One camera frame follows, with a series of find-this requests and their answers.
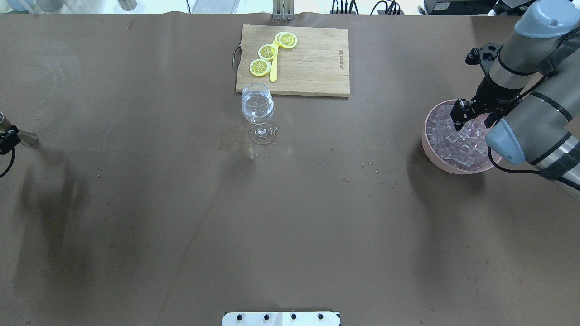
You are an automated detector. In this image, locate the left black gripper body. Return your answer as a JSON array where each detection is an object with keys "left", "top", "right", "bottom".
[{"left": 0, "top": 125, "right": 21, "bottom": 155}]

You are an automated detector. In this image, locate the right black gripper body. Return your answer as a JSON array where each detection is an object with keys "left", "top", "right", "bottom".
[{"left": 467, "top": 75, "right": 522, "bottom": 120}]

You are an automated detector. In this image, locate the steel jigger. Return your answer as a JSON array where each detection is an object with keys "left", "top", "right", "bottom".
[{"left": 0, "top": 113, "right": 38, "bottom": 147}]

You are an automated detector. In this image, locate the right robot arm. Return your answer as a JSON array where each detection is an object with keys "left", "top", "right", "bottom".
[{"left": 451, "top": 0, "right": 580, "bottom": 199}]

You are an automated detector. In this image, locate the pink bowl of ice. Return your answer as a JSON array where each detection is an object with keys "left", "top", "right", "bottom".
[{"left": 422, "top": 100, "right": 493, "bottom": 175}]

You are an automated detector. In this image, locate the clear wine glass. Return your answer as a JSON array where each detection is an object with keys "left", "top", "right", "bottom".
[{"left": 241, "top": 82, "right": 276, "bottom": 145}]

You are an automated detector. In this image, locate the black power adapter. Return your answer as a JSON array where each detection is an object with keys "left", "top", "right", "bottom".
[{"left": 423, "top": 0, "right": 497, "bottom": 16}]

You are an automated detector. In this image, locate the bamboo cutting board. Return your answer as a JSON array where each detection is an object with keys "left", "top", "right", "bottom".
[{"left": 236, "top": 24, "right": 351, "bottom": 98}]

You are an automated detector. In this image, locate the lemon slice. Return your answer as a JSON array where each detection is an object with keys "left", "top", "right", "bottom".
[
  {"left": 248, "top": 58, "right": 271, "bottom": 77},
  {"left": 276, "top": 32, "right": 298, "bottom": 49},
  {"left": 257, "top": 43, "right": 278, "bottom": 61}
]

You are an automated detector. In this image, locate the yellow plastic knife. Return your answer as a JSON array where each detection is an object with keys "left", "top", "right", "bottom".
[{"left": 269, "top": 40, "right": 279, "bottom": 83}]

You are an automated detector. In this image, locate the lemon slice middle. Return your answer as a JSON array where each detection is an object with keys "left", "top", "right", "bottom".
[{"left": 257, "top": 43, "right": 278, "bottom": 61}]

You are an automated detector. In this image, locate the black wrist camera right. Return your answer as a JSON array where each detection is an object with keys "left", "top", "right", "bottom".
[{"left": 465, "top": 43, "right": 503, "bottom": 74}]

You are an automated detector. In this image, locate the aluminium frame post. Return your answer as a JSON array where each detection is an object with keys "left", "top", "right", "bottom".
[{"left": 272, "top": 0, "right": 295, "bottom": 21}]

